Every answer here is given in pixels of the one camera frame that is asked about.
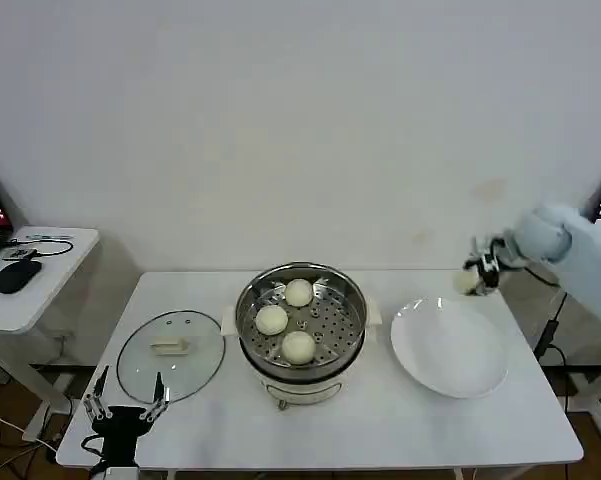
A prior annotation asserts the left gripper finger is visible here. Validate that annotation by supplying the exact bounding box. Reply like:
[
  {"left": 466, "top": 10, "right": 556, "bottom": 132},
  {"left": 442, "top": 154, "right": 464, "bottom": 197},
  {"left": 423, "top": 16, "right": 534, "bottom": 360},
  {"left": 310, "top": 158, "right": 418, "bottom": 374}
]
[
  {"left": 82, "top": 365, "right": 113, "bottom": 422},
  {"left": 140, "top": 371, "right": 172, "bottom": 421}
]

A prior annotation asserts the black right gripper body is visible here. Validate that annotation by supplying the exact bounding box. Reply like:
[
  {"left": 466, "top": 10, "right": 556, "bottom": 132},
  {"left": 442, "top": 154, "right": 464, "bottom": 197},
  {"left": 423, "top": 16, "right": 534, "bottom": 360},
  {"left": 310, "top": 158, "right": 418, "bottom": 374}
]
[{"left": 488, "top": 237, "right": 520, "bottom": 275}]

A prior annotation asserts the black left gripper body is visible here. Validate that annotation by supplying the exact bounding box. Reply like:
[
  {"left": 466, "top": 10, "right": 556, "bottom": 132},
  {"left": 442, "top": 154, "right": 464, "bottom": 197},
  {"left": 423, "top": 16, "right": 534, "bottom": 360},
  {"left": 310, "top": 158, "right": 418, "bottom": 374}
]
[{"left": 90, "top": 405, "right": 152, "bottom": 466}]

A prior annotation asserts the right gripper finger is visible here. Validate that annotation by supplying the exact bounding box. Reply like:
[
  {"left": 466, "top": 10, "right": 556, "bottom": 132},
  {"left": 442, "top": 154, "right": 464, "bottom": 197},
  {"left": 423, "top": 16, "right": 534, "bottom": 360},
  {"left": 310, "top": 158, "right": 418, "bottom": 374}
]
[
  {"left": 461, "top": 237, "right": 493, "bottom": 274},
  {"left": 472, "top": 263, "right": 502, "bottom": 298}
]

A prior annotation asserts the white steamed bun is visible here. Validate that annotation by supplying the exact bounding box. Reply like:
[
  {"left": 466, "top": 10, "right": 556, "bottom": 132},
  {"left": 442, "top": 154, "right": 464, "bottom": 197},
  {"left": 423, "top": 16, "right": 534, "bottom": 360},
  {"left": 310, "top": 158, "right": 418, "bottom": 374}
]
[
  {"left": 452, "top": 269, "right": 482, "bottom": 297},
  {"left": 254, "top": 304, "right": 289, "bottom": 337},
  {"left": 280, "top": 330, "right": 317, "bottom": 366},
  {"left": 284, "top": 278, "right": 315, "bottom": 308}
]

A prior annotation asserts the round glass pot lid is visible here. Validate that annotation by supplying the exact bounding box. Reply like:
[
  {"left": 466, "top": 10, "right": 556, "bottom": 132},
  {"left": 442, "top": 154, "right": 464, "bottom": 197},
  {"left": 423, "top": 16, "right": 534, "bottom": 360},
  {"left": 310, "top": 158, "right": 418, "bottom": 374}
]
[{"left": 115, "top": 309, "right": 228, "bottom": 406}]

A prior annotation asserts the white round plate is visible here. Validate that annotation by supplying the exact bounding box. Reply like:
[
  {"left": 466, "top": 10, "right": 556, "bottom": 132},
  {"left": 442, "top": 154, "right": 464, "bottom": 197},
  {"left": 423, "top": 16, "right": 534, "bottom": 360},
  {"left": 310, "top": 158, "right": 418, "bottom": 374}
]
[{"left": 390, "top": 296, "right": 509, "bottom": 400}]

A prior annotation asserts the white side table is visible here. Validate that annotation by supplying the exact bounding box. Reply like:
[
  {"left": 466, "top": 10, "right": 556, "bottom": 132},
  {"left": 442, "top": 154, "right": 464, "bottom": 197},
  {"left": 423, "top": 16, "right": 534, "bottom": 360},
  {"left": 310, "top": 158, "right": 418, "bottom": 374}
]
[
  {"left": 535, "top": 279, "right": 601, "bottom": 442},
  {"left": 0, "top": 227, "right": 101, "bottom": 444}
]

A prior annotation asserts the black computer mouse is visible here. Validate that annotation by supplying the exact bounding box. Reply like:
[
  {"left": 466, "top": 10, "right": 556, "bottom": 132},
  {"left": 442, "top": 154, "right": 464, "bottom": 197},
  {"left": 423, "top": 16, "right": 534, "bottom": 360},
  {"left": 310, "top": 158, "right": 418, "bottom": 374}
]
[{"left": 0, "top": 259, "right": 43, "bottom": 295}]

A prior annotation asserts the white electric cooker base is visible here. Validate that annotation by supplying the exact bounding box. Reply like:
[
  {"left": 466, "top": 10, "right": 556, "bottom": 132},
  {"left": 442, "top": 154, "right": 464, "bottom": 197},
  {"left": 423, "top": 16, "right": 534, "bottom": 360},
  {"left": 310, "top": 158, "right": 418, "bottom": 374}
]
[{"left": 221, "top": 301, "right": 383, "bottom": 413}]

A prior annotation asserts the perforated steel steamer basket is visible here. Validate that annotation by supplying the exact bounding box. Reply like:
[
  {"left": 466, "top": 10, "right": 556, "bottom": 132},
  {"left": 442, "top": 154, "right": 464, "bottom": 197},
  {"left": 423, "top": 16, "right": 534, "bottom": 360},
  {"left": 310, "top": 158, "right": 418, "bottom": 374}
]
[{"left": 234, "top": 260, "right": 369, "bottom": 370}]

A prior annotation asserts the small grey flat device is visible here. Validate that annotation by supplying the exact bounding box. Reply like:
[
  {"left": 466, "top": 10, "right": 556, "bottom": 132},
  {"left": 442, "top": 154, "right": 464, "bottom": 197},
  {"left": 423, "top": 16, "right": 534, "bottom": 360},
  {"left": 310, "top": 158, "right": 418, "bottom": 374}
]
[{"left": 1, "top": 247, "right": 38, "bottom": 263}]

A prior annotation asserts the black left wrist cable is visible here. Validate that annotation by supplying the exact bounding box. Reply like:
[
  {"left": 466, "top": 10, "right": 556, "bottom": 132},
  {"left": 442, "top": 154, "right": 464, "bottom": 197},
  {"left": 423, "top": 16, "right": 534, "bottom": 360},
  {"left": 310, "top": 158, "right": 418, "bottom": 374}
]
[{"left": 80, "top": 433, "right": 107, "bottom": 475}]

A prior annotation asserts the black cable with adapter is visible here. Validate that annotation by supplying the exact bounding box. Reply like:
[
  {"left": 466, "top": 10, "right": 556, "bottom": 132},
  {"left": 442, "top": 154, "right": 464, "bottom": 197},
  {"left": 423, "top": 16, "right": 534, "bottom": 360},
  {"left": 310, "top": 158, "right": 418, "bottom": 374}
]
[{"left": 531, "top": 291, "right": 569, "bottom": 369}]

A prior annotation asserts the thin black cable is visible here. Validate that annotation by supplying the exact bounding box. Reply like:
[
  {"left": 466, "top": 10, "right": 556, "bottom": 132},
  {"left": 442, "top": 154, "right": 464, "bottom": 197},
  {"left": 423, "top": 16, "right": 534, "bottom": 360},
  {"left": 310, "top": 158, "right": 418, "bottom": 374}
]
[{"left": 5, "top": 235, "right": 75, "bottom": 260}]

